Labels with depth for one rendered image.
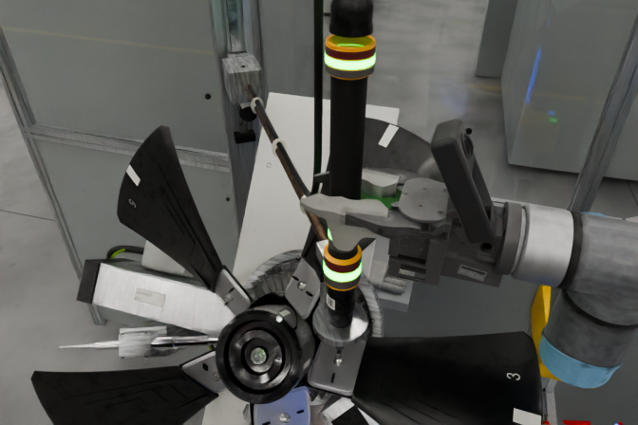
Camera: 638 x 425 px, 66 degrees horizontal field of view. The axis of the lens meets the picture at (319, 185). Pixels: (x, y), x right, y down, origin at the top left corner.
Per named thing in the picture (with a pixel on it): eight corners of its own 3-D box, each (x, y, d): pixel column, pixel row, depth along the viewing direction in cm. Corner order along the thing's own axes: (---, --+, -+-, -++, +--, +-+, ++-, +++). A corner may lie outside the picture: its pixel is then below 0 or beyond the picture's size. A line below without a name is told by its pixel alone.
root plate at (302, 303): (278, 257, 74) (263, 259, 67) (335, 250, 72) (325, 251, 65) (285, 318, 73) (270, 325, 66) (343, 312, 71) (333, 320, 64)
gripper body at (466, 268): (380, 275, 51) (501, 303, 48) (387, 210, 46) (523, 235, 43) (393, 230, 57) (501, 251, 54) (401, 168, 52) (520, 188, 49)
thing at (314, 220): (244, 90, 102) (243, 84, 102) (250, 89, 103) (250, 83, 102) (326, 258, 60) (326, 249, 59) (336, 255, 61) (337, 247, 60)
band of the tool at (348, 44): (318, 66, 44) (318, 35, 43) (363, 62, 45) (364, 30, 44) (334, 84, 41) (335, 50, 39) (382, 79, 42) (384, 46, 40)
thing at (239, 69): (224, 89, 112) (220, 53, 107) (254, 85, 114) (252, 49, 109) (232, 107, 104) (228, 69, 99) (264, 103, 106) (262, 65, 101)
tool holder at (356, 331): (301, 300, 66) (299, 245, 60) (349, 287, 68) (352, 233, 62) (322, 354, 59) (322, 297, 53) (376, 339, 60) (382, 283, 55)
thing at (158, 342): (251, 344, 78) (63, 352, 86) (250, 330, 79) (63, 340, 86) (246, 347, 76) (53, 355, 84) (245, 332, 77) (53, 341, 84)
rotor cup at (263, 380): (236, 295, 77) (197, 304, 64) (325, 286, 74) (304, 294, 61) (245, 391, 75) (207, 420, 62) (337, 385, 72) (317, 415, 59)
